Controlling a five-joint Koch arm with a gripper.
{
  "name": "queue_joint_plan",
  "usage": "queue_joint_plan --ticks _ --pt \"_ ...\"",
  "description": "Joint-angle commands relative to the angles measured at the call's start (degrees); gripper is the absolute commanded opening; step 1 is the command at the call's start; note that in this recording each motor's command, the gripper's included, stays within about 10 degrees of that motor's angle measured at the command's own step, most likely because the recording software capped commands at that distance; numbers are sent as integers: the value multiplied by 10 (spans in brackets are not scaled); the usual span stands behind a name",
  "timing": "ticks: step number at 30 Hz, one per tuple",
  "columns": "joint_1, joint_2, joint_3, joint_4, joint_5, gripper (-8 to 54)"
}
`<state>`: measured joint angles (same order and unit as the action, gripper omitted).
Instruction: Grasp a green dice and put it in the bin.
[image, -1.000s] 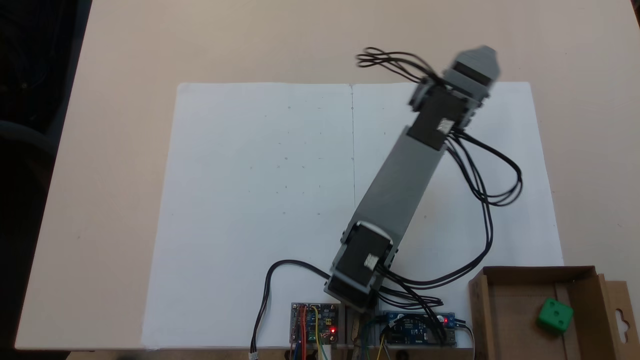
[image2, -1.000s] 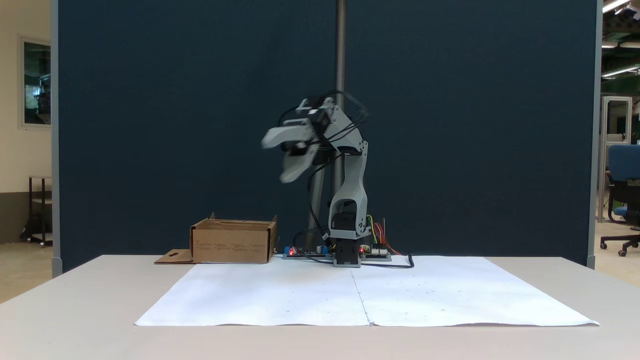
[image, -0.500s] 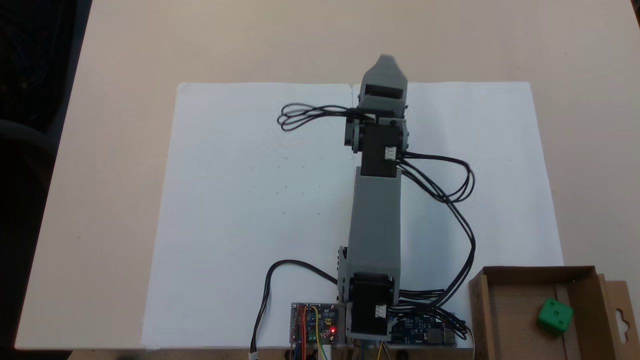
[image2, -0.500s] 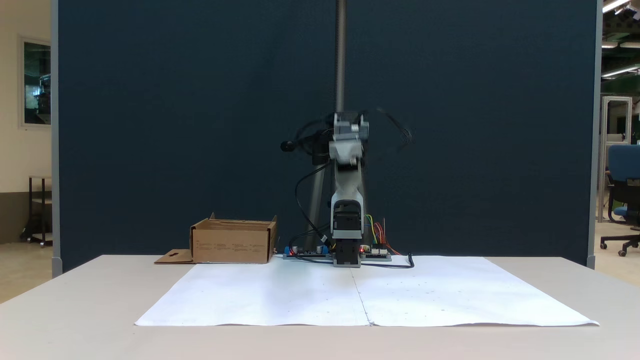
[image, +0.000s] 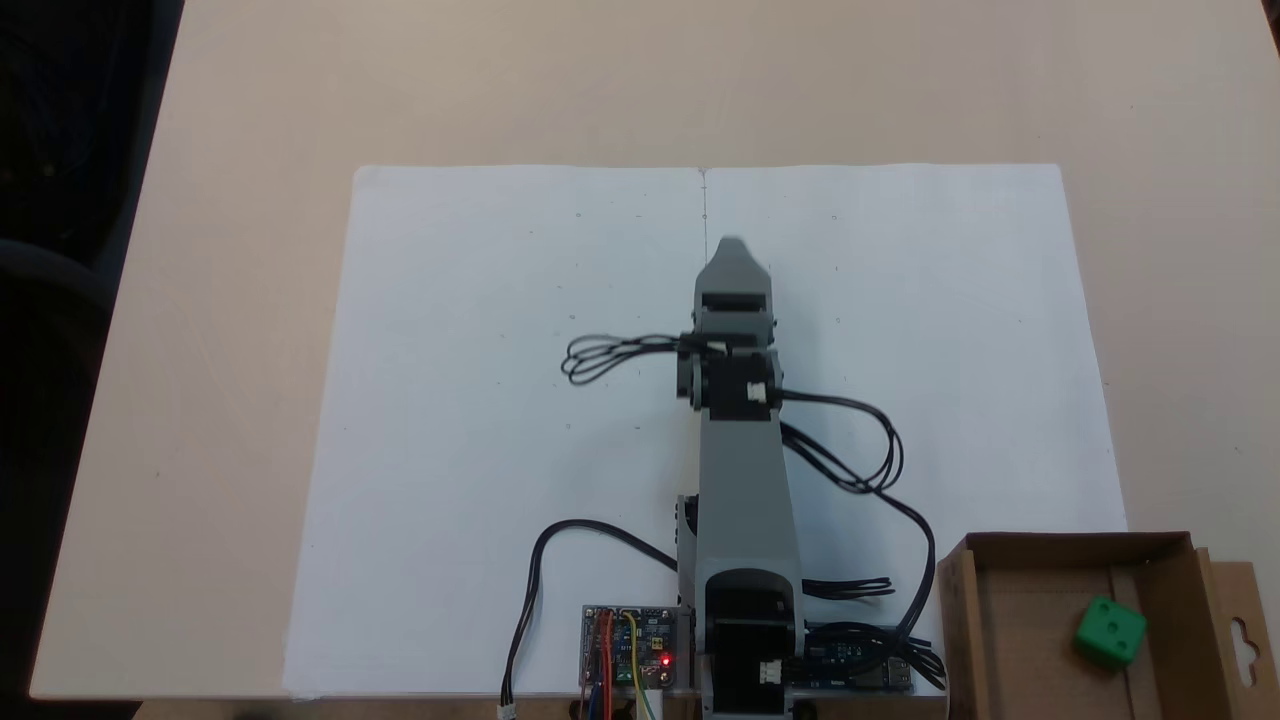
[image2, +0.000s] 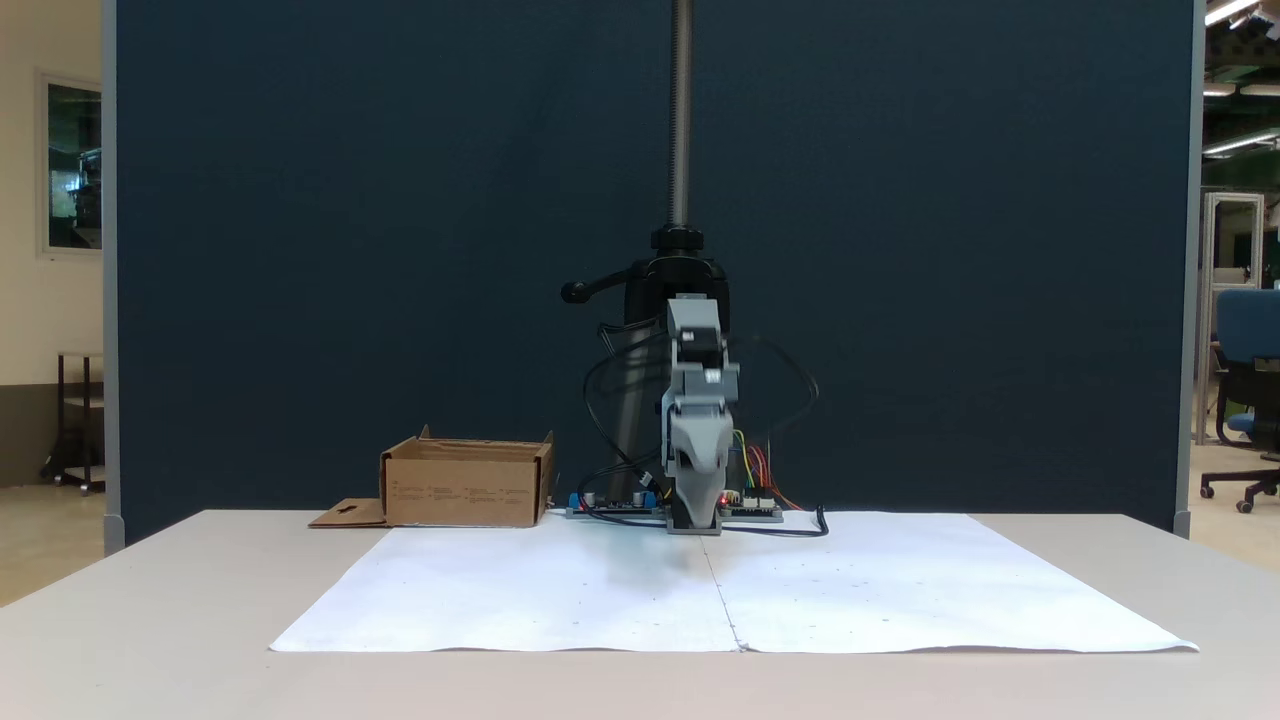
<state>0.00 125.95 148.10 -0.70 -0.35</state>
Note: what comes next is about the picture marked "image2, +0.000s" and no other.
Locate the blue office chair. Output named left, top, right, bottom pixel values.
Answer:
left=1199, top=287, right=1280, bottom=515

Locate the white framed window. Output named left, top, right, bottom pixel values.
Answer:
left=37, top=69, right=105, bottom=260

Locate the black stand with threaded pole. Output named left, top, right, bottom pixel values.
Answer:
left=559, top=0, right=734, bottom=503

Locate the orange wire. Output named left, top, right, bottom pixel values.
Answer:
left=748, top=444, right=803, bottom=512

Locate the black gripper motor cable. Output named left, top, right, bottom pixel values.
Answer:
left=728, top=334, right=823, bottom=443

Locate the blue circuit board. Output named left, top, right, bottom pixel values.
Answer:
left=565, top=488, right=662, bottom=520

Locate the brown cardboard box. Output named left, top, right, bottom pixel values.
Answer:
left=309, top=425, right=557, bottom=530

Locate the black arm motor cable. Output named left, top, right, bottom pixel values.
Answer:
left=582, top=318, right=673, bottom=473

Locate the white paper sheet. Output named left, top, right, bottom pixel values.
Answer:
left=700, top=511, right=1200, bottom=655
left=269, top=514, right=742, bottom=654

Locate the black cable bundle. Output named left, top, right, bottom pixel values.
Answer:
left=574, top=450, right=668, bottom=529

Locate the dark blue partition panel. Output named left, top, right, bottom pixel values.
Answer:
left=102, top=0, right=1207, bottom=557

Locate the black metal cart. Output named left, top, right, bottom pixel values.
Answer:
left=39, top=350, right=107, bottom=495

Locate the circuit board with red LED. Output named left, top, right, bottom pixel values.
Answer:
left=720, top=488, right=785, bottom=524

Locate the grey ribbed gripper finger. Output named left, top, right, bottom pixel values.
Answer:
left=662, top=402, right=735, bottom=501

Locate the long black power cable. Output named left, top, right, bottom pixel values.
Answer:
left=720, top=504, right=831, bottom=540

